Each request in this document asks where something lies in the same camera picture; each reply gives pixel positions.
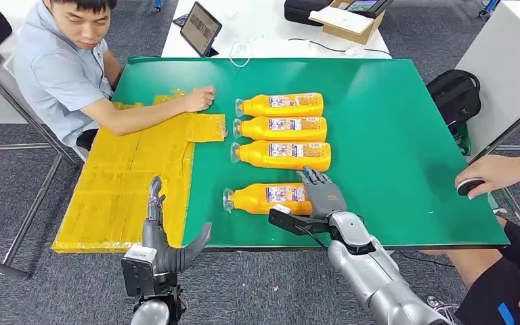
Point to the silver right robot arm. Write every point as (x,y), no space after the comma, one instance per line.
(367,273)

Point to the orange detergent bottle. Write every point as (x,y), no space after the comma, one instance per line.
(255,129)
(255,154)
(255,106)
(251,199)

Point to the round black white device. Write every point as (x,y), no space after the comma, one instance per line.
(466,187)

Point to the blue cart leg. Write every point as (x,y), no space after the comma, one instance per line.
(157,4)

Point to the white plug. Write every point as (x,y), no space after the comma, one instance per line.
(354,51)

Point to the green bag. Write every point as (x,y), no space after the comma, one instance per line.
(464,141)

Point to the black terminal with screen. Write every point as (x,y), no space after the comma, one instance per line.
(370,8)

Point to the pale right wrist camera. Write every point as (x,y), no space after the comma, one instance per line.
(287,220)

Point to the blue cart frame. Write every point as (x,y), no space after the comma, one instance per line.
(488,6)

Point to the dark phone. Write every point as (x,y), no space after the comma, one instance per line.
(180,20)

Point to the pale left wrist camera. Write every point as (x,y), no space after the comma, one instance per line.
(139,269)

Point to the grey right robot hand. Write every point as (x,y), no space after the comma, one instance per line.
(325,197)

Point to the yellow taped cardboard sheet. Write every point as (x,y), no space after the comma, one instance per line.
(121,188)

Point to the white flat sheet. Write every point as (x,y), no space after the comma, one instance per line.
(340,20)

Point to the metal desk frame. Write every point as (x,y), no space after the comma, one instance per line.
(506,132)

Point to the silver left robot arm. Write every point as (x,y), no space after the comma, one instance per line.
(150,314)

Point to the person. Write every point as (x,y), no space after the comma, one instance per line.
(497,287)
(58,76)

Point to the person's right hand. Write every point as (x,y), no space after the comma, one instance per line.
(199,99)
(493,170)

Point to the cardboard box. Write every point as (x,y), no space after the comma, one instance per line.
(349,35)

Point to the black tablet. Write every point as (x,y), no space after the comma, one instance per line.
(199,29)

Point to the black backpack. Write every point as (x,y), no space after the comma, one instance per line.
(455,96)

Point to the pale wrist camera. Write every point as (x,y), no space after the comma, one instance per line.
(287,220)
(139,269)

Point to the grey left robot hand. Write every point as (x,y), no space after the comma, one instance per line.
(157,242)

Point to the black case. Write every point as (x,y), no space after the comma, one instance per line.
(302,11)

